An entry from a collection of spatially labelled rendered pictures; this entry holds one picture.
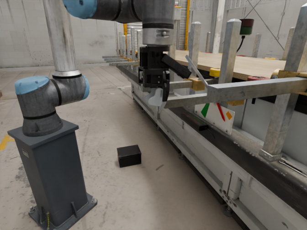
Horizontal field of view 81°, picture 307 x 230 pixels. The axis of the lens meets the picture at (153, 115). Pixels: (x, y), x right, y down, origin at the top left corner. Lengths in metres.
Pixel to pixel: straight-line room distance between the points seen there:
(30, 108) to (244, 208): 1.25
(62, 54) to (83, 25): 7.31
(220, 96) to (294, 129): 0.53
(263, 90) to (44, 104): 0.92
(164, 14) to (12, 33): 7.98
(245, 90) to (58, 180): 1.04
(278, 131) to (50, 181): 1.05
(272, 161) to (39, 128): 0.99
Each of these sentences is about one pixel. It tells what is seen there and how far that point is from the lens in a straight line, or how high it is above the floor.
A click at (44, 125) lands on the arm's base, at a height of 0.65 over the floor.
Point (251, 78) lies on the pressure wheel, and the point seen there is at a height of 0.91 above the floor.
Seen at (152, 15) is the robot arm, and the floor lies 1.10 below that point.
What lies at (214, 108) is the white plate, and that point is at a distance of 0.81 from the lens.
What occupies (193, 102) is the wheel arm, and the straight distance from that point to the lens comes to 0.66.
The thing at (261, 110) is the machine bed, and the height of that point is 0.75.
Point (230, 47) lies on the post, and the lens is 0.75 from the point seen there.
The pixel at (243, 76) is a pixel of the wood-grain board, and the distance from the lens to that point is 0.96.
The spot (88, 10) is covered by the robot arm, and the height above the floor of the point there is 1.11.
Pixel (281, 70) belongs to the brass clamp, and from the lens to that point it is 0.60.
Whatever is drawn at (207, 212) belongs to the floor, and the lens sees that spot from 1.39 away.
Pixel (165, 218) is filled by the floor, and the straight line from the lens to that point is 1.32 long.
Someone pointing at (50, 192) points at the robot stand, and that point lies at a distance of 1.19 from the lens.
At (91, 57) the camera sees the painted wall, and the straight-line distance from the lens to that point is 8.38.
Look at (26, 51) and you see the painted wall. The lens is 8.35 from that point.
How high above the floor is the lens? 1.04
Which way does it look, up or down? 22 degrees down
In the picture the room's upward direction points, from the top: straight up
